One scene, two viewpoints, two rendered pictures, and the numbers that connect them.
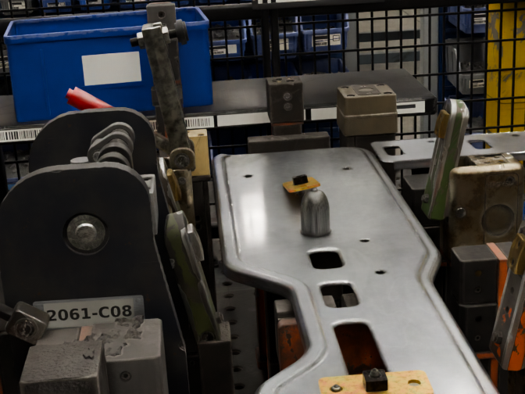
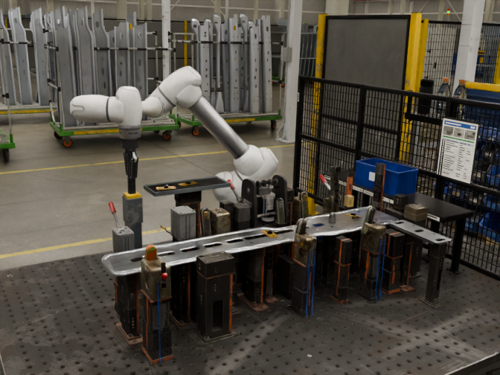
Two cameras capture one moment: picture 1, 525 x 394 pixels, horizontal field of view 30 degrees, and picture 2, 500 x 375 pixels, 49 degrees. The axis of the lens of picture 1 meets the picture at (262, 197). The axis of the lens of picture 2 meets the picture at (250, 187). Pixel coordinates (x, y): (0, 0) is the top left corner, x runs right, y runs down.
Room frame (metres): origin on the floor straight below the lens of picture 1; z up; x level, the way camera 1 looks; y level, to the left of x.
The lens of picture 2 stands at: (-0.45, -2.01, 1.84)
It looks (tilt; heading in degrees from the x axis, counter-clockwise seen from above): 16 degrees down; 62
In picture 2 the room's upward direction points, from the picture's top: 2 degrees clockwise
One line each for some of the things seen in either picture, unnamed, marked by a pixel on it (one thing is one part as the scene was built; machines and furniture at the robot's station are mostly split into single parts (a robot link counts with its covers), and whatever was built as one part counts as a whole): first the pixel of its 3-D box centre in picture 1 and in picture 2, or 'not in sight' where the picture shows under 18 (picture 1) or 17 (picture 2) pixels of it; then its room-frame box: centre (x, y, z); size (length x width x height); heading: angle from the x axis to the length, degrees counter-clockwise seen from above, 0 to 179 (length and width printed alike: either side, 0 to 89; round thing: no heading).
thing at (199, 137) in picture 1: (204, 266); (346, 231); (1.19, 0.08, 0.88); 0.04 x 0.04 x 0.36; 4
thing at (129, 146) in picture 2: not in sight; (130, 149); (0.15, 0.23, 1.35); 0.08 x 0.07 x 0.09; 94
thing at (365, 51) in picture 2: not in sight; (357, 129); (2.68, 1.94, 1.00); 1.34 x 0.14 x 2.00; 93
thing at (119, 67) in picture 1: (110, 62); (385, 176); (1.54, 0.23, 1.10); 0.30 x 0.17 x 0.13; 99
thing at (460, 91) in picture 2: not in sight; (459, 100); (1.76, -0.01, 1.53); 0.06 x 0.06 x 0.20
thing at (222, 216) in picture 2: not in sight; (219, 251); (0.49, 0.07, 0.89); 0.13 x 0.11 x 0.38; 94
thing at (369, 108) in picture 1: (368, 205); (412, 241); (1.40, -0.16, 0.88); 0.08 x 0.08 x 0.36; 4
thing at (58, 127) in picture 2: not in sight; (112, 86); (1.72, 7.09, 0.88); 1.91 x 1.00 x 1.76; 0
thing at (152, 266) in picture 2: not in sight; (157, 309); (0.08, -0.30, 0.88); 0.15 x 0.11 x 0.36; 94
